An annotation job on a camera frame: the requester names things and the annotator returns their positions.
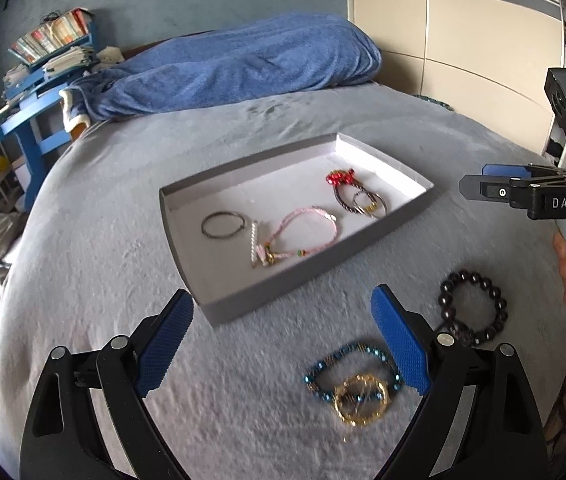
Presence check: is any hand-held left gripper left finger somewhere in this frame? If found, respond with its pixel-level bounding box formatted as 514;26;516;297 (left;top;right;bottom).
19;288;195;480

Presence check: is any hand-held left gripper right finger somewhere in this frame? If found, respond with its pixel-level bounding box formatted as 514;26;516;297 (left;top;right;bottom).
370;284;546;480

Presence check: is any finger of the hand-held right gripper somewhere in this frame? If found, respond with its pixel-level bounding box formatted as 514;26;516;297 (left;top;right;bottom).
460;174;531;206
482;163;534;179

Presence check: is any blue bead bracelet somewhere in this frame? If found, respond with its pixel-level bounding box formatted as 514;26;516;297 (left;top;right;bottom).
303;342;404;404

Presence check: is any gold chain bracelet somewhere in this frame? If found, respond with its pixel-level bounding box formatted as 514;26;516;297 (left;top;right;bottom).
333;373;395;428

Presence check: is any grey cardboard box tray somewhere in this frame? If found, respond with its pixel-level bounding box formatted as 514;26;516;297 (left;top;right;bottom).
159;132;435;328

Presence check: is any large black bead bracelet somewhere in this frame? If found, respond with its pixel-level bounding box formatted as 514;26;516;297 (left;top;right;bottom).
438;269;508;349

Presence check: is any silver bangle with gold charm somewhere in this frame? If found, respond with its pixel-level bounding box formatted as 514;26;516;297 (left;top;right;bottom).
351;188;389;219

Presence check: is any black hair tie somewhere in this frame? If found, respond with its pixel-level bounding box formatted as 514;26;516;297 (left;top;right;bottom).
201;211;248;239

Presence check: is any silver chain bracelet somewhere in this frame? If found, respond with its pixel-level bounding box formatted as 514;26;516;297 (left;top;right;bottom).
248;219;262;269

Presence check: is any pink braided bracelet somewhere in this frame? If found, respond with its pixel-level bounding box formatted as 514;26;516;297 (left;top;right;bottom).
258;204;340;267

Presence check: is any red bead bracelet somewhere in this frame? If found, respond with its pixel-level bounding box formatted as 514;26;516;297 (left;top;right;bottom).
325;168;365;212

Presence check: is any teal patterned cloth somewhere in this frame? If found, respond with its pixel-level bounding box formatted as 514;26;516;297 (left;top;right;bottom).
412;92;452;112

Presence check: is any grey bed cover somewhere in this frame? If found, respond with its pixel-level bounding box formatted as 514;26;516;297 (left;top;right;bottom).
0;82;566;480

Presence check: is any beige wardrobe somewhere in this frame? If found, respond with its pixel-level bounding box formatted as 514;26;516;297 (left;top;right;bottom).
345;0;566;161

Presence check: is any blue desk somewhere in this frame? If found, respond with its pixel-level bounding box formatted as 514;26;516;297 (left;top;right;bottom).
0;20;100;217

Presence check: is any blue blanket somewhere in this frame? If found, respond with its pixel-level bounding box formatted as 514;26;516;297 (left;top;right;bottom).
62;10;383;124

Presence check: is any stack of papers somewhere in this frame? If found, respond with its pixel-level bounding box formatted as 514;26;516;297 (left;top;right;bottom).
42;46;96;74

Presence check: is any row of books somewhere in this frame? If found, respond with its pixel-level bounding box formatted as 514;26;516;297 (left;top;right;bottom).
8;8;95;66

